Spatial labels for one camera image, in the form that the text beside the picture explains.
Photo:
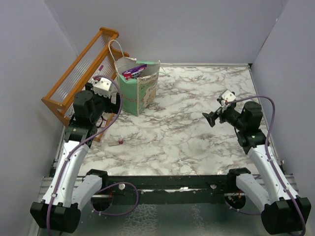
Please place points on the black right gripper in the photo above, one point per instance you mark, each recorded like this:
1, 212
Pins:
212, 116

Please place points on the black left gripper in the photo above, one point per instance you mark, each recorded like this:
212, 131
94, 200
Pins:
111, 107

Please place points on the purple Fox's candy bag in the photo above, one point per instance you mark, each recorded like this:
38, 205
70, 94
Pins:
134, 72

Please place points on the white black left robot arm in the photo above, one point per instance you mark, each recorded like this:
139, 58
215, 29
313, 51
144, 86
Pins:
61, 206

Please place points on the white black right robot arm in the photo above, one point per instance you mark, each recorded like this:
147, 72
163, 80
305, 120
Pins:
281, 208

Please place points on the green paper gift bag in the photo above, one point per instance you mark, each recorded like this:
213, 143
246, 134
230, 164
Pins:
138, 92

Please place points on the red white small card box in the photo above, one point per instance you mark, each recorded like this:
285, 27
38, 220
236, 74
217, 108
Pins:
103, 123

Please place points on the small beige eraser block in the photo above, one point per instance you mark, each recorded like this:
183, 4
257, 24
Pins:
113, 143

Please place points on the wooden rack with clear slats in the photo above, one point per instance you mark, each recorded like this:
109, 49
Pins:
60, 98

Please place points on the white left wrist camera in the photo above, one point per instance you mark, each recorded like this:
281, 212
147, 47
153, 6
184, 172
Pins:
103, 87

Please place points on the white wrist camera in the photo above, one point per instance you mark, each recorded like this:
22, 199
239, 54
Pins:
103, 87
227, 96

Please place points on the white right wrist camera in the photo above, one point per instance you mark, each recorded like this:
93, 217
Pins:
227, 96

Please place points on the black front mounting rail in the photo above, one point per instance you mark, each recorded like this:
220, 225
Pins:
164, 190

